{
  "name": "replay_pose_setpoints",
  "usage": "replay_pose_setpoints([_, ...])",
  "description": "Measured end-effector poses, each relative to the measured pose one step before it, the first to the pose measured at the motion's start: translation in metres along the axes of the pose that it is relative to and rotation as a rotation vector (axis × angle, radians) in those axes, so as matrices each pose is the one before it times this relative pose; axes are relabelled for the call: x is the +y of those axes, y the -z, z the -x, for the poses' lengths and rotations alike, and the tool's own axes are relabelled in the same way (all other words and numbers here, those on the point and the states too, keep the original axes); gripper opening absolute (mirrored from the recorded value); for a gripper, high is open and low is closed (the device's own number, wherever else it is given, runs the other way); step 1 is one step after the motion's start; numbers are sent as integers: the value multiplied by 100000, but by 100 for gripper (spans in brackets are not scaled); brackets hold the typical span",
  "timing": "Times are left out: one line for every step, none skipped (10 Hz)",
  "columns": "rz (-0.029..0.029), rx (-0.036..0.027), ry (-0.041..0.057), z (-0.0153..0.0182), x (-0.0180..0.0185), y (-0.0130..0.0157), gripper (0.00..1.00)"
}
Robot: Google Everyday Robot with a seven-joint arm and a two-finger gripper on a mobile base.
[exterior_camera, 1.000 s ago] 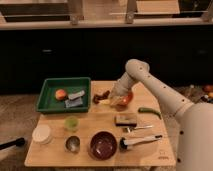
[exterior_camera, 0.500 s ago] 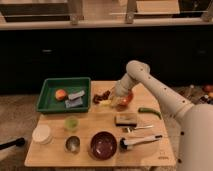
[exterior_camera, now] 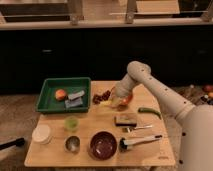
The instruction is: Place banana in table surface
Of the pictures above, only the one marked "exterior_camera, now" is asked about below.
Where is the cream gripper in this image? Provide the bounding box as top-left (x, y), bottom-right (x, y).
top-left (109, 90), bottom-right (128, 108)

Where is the yellow banana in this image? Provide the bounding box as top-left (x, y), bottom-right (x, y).
top-left (100, 100), bottom-right (115, 107)

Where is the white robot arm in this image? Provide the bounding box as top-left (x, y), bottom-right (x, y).
top-left (112, 61), bottom-right (213, 171)

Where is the orange bowl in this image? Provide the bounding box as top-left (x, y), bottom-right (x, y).
top-left (110, 85), bottom-right (134, 107)

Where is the dark red grapes bunch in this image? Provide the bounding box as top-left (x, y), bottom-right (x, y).
top-left (92, 90), bottom-right (111, 104)

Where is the brown sponge block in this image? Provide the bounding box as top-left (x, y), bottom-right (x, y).
top-left (115, 114), bottom-right (137, 126)

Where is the green chili pepper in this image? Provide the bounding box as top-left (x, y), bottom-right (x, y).
top-left (138, 107), bottom-right (161, 119)

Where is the wooden table board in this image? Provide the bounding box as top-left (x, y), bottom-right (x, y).
top-left (25, 85), bottom-right (175, 167)

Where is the black white brush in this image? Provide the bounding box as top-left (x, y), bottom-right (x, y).
top-left (119, 135), bottom-right (162, 150)

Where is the blue grey sponge block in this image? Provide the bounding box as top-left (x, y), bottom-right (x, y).
top-left (65, 98), bottom-right (83, 108)

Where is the dark red bowl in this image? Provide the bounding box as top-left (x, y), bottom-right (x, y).
top-left (89, 131), bottom-right (117, 160)

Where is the green plastic cup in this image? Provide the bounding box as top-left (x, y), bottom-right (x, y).
top-left (64, 116), bottom-right (78, 132)

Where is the red yellow apple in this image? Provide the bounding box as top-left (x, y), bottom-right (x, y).
top-left (55, 89), bottom-right (67, 101)

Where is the small metal cup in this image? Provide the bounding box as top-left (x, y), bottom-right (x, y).
top-left (65, 136), bottom-right (80, 153)

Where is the green plastic tray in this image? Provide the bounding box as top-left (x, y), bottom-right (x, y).
top-left (36, 77), bottom-right (91, 114)

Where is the white round container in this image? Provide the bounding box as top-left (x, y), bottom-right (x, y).
top-left (32, 124), bottom-right (52, 144)

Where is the black handle object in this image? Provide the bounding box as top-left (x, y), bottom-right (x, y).
top-left (0, 138), bottom-right (25, 150)

